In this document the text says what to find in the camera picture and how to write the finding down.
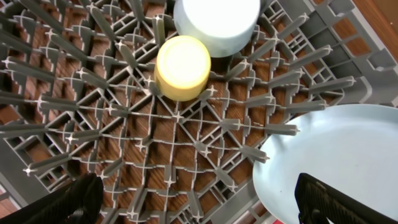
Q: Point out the yellow plastic cup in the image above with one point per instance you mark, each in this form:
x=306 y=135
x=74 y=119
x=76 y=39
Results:
x=182 y=68

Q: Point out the large light blue plate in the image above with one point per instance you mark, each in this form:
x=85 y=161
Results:
x=352 y=148

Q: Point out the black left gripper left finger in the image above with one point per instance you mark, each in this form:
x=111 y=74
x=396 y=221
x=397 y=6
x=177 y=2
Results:
x=78 y=202

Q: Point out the small light blue bowl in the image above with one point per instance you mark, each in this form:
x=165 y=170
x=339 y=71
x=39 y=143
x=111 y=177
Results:
x=223 y=26

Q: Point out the grey plastic dishwasher rack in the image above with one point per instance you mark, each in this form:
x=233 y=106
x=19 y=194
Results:
x=78 y=95

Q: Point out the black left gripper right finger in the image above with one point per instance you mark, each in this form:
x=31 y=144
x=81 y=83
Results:
x=319 y=203

